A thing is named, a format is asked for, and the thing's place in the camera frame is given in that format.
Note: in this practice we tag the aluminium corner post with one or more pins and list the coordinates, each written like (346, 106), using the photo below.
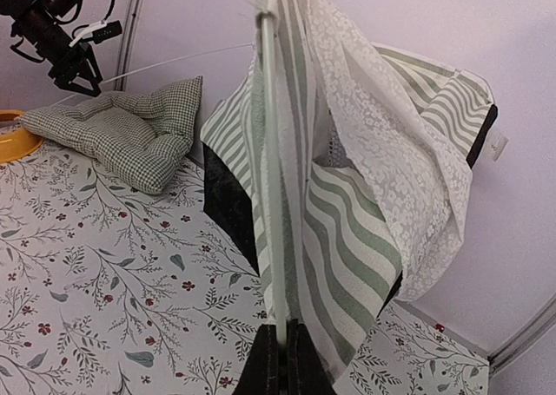
(541, 322)
(128, 36)

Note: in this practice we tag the left aluminium corner post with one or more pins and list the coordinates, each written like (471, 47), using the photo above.
(128, 36)

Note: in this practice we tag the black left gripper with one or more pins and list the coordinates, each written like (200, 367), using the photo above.
(37, 23)

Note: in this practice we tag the green striped pet tent fabric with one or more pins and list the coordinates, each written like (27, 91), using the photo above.
(376, 149)

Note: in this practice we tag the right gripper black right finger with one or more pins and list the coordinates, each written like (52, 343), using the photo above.
(304, 372)

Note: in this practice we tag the right aluminium corner post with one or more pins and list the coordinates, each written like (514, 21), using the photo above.
(541, 322)

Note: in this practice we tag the green checkered cushion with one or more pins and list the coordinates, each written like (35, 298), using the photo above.
(142, 139)

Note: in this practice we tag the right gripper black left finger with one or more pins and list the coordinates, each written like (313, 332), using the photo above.
(260, 374)

